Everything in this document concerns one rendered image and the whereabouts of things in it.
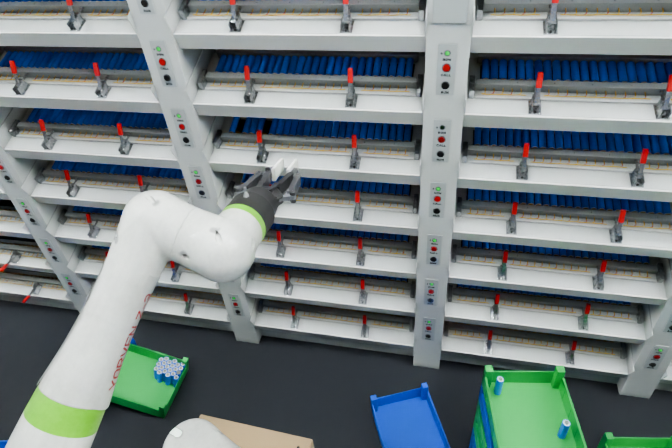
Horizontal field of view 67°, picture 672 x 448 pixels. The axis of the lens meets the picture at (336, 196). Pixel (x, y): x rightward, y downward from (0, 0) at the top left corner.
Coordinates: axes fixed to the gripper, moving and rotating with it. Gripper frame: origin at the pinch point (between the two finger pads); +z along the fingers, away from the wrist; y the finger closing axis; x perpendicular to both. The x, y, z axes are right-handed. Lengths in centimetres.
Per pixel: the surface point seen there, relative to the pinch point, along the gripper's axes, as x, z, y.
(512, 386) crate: -61, 3, 58
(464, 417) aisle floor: -98, 22, 48
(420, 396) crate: -97, 27, 33
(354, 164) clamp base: -7.7, 22.6, 11.8
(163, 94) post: 12.0, 16.1, -38.1
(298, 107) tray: 9.5, 17.1, -1.3
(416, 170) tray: -8.2, 22.4, 28.6
